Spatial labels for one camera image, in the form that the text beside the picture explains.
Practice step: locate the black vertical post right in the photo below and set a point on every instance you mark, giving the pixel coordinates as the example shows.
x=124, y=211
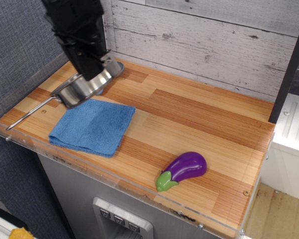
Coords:
x=285, y=85

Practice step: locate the blue folded napkin cloth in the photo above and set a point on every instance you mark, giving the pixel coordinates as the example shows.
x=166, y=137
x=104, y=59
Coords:
x=95, y=127

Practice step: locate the blue handled grey scoop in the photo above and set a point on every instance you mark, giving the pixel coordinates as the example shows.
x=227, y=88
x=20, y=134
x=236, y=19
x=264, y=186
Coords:
x=119, y=74

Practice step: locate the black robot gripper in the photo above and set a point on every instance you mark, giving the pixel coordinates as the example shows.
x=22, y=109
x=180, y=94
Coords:
x=82, y=39

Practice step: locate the purple toy eggplant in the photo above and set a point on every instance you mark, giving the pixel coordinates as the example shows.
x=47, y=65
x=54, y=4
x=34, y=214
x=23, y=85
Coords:
x=187, y=165

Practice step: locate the yellow and black object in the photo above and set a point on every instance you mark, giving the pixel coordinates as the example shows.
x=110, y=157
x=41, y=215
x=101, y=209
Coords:
x=9, y=231

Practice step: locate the grey toy fridge cabinet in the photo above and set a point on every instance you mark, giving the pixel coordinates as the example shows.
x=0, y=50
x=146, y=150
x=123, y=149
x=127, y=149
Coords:
x=95, y=210

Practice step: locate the clear acrylic table guard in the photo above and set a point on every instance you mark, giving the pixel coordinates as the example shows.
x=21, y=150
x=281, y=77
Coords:
x=173, y=115

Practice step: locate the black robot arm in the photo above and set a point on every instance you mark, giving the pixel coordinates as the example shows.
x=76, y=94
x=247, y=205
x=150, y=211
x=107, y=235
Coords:
x=79, y=7

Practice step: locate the white ribbed toy sink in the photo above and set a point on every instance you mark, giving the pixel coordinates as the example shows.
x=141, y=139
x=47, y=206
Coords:
x=280, y=169

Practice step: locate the stainless steel pot with handle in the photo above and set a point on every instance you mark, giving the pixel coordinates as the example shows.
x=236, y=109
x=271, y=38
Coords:
x=76, y=90

